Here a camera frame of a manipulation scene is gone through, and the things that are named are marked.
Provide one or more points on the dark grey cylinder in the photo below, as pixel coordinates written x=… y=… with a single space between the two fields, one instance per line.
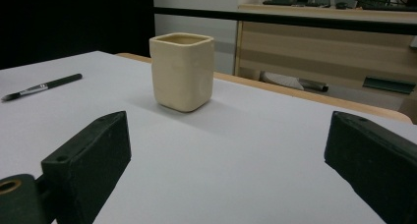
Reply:
x=314 y=85

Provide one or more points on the black horizontal rail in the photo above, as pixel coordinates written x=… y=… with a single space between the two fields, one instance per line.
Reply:
x=295 y=20

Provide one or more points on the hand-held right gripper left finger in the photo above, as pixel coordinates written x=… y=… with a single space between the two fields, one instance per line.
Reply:
x=91 y=161

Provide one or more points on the dark green flat box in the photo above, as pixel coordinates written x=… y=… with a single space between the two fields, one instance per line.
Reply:
x=388 y=84

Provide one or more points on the cream square ceramic cup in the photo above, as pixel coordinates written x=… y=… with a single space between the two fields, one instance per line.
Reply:
x=182 y=76

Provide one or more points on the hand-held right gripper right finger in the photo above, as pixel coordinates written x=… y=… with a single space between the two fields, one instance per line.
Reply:
x=373 y=165

